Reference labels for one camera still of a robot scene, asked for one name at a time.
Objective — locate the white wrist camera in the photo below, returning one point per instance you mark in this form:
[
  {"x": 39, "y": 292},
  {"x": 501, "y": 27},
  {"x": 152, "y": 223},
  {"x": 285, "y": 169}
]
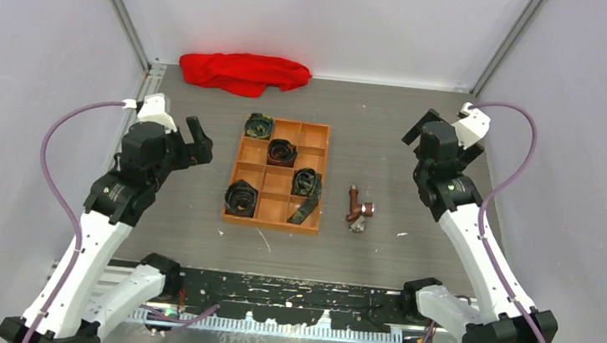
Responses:
[
  {"x": 153, "y": 108},
  {"x": 472, "y": 126}
]

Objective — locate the orange compartment tray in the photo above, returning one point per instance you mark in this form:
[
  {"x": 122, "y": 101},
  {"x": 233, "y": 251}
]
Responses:
[{"x": 276, "y": 203}]

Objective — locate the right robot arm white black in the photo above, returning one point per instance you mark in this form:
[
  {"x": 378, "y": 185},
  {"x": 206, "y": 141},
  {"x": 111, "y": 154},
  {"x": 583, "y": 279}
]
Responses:
[{"x": 503, "y": 313}]

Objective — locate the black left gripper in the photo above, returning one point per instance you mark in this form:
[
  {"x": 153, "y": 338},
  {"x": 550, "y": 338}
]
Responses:
[{"x": 194, "y": 153}]

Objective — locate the red cloth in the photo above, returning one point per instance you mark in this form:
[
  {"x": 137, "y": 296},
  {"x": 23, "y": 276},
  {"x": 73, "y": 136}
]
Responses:
[{"x": 247, "y": 75}]

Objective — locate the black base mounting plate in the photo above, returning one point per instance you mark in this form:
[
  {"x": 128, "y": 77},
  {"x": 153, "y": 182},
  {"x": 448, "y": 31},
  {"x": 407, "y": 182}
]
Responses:
[{"x": 290, "y": 301}]

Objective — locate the rolled dark tie top left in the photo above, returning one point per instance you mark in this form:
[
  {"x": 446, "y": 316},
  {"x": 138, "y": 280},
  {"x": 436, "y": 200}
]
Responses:
[{"x": 259, "y": 126}]

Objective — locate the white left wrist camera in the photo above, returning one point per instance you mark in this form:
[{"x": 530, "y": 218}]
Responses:
[{"x": 153, "y": 108}]

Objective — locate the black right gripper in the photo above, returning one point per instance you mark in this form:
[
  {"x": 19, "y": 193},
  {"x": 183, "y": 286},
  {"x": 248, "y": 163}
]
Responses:
[{"x": 468, "y": 155}]

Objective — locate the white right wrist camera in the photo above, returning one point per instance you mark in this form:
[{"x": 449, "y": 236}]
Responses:
[{"x": 472, "y": 126}]

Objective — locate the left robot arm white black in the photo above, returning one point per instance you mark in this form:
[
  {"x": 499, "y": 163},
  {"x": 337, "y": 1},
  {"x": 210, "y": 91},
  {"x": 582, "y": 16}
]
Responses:
[{"x": 65, "y": 311}]

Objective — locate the brown water faucet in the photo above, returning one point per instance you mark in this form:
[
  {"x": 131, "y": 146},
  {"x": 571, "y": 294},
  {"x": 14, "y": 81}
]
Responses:
[{"x": 356, "y": 208}]

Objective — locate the rolled black tie bottom left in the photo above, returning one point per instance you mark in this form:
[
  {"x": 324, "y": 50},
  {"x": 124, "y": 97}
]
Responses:
[{"x": 241, "y": 199}]

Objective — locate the unrolled green camouflage tie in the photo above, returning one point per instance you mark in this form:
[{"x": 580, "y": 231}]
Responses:
[{"x": 307, "y": 183}]

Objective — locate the rolled dark red tie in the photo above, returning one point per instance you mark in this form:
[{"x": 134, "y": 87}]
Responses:
[{"x": 281, "y": 153}]

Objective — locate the aluminium slotted rail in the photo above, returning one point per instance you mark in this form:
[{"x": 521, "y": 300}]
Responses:
[{"x": 321, "y": 331}]

